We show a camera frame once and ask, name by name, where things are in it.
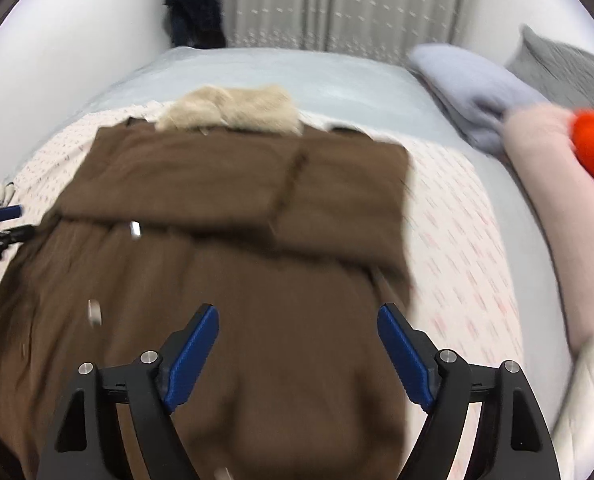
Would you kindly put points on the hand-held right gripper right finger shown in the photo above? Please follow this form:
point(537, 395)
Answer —
point(407, 360)

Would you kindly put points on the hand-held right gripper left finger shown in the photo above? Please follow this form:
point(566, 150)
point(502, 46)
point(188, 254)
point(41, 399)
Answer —
point(192, 360)

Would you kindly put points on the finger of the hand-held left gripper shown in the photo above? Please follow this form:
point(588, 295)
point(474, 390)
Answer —
point(7, 240)
point(4, 212)

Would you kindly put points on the dark hanging clothes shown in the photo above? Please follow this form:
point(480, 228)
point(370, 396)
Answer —
point(197, 5)

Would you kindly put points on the cherry print sheet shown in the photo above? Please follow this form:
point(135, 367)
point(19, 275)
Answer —
point(452, 235)

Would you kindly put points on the white quilted jacket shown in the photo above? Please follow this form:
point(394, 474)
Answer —
point(592, 410)

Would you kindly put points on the pink pillow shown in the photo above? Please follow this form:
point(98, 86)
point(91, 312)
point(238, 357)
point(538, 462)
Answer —
point(567, 220)

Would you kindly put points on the folded light blue blanket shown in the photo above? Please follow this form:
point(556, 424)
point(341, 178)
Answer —
point(472, 95)

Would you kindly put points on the grey bed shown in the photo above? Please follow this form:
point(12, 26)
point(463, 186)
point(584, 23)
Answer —
point(302, 80)

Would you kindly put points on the grey quilted pillow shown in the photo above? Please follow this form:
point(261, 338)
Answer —
point(562, 70)

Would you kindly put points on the grey star print curtain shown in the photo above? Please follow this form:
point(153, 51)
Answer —
point(352, 5)

